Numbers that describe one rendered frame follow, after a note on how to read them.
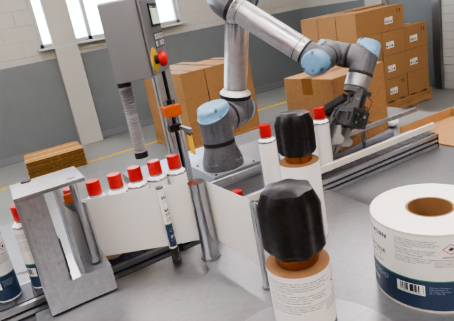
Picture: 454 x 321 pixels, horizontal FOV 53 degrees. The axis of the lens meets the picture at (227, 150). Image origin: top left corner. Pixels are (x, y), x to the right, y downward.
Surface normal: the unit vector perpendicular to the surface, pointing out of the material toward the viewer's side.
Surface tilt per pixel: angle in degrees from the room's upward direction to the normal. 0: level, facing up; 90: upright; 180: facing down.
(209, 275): 0
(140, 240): 90
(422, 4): 90
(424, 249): 90
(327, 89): 90
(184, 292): 0
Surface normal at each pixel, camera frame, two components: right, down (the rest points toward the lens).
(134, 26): -0.10, 0.31
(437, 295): -0.36, 0.34
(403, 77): 0.52, 0.16
